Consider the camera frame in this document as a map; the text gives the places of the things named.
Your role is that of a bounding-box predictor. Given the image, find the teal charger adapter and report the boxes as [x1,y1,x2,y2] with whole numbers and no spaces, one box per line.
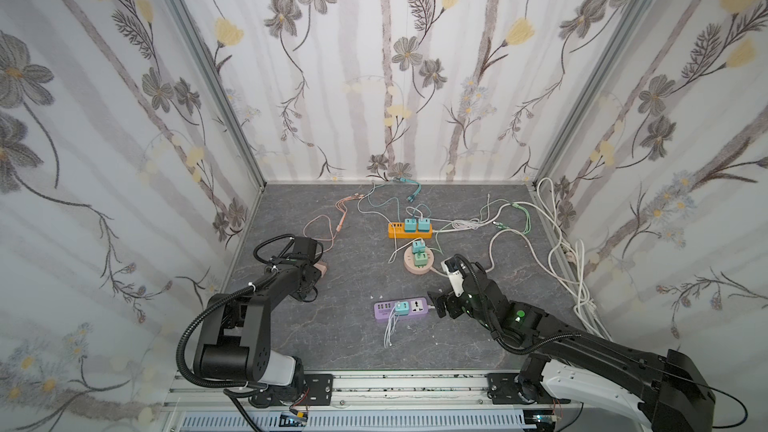
[393,301,410,317]
[417,218,432,233]
[403,218,418,233]
[411,238,426,254]

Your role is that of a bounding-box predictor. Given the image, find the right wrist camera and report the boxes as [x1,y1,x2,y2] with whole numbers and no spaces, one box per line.
[441,258,464,297]

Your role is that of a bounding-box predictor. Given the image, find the white USB cable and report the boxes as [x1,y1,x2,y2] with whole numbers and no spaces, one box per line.
[434,193,493,233]

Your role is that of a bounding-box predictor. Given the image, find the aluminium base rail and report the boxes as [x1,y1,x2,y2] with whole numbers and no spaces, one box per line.
[155,368,655,432]

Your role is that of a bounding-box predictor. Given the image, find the light green charger adapter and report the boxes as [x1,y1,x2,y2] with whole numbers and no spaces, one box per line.
[413,251,430,268]

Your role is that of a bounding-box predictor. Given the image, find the round pink power socket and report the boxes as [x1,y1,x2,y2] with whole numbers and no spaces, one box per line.
[404,247,435,275]

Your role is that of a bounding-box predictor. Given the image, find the pink multi-head charging cable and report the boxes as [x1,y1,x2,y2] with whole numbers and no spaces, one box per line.
[301,191,367,247]

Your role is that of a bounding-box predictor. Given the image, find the light green charging cable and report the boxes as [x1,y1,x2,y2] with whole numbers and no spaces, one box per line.
[428,200,535,253]

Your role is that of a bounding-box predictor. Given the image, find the orange power strip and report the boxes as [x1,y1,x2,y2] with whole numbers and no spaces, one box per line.
[387,222,434,239]

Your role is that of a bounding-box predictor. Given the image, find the white power strip cords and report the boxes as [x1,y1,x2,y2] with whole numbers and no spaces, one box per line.
[428,177,613,340]

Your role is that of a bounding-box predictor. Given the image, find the pink charger adapter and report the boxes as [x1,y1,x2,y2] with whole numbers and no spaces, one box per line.
[315,261,328,277]

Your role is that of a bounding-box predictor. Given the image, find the teal charging cable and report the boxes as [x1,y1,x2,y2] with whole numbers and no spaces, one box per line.
[359,178,424,220]

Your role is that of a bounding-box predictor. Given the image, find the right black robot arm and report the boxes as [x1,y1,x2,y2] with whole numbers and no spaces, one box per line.
[427,254,720,431]

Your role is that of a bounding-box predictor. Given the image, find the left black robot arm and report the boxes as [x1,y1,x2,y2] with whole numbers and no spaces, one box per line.
[175,233,324,431]

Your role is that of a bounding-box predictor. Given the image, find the purple power strip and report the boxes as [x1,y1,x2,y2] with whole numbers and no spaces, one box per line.
[373,297,430,322]

